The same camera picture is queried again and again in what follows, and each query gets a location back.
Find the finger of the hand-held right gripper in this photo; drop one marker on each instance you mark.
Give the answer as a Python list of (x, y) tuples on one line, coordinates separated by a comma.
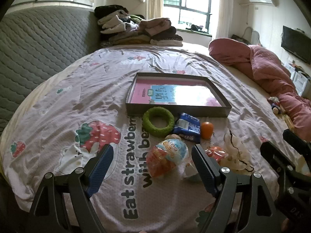
[(275, 156), (297, 142)]

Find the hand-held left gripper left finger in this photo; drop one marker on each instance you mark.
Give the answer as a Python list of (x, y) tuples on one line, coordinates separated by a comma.
[(103, 165)]

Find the grey cardboard box tray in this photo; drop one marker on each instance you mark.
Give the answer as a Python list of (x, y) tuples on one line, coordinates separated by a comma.
[(178, 111)]

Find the window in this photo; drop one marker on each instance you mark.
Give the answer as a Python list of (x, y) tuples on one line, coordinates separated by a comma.
[(194, 0)]

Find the walnut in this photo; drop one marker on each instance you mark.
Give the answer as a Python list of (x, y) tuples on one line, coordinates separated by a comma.
[(173, 136)]

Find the orange ball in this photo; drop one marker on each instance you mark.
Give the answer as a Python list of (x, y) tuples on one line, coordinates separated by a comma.
[(159, 162)]

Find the pile of folded clothes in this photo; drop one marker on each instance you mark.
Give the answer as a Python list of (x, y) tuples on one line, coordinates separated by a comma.
[(136, 31)]

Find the black wall television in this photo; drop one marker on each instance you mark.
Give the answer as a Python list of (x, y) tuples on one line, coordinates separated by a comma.
[(295, 42)]

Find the blue snack packet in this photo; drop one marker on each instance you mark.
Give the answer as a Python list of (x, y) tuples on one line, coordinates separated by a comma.
[(188, 127)]

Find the white patterned cloth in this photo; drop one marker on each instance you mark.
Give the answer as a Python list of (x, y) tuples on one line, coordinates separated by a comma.
[(237, 154)]

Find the small colourful toys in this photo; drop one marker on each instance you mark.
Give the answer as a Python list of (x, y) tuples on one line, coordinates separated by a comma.
[(275, 105)]

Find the pink quilt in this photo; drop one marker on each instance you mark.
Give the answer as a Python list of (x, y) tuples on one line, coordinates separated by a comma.
[(262, 65)]

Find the grey quilted headboard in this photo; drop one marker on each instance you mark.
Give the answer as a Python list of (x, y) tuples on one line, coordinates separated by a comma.
[(41, 41)]

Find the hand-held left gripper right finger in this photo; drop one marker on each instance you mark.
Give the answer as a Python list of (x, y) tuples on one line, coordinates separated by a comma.
[(203, 170)]

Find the strawberry printed bed sheet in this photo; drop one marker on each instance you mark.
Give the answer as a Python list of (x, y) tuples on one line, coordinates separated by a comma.
[(73, 97)]

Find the white plastic drawer cabinet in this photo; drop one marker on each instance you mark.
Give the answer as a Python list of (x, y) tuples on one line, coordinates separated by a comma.
[(300, 77)]

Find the small tangerine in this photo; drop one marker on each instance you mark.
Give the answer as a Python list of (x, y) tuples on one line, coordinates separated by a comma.
[(207, 129), (215, 153)]

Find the dark clothing on windowsill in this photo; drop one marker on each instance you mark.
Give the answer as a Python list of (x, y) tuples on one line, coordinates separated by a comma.
[(198, 27)]

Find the white ornate chair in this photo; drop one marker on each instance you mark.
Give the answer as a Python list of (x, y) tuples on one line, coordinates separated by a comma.
[(254, 35)]

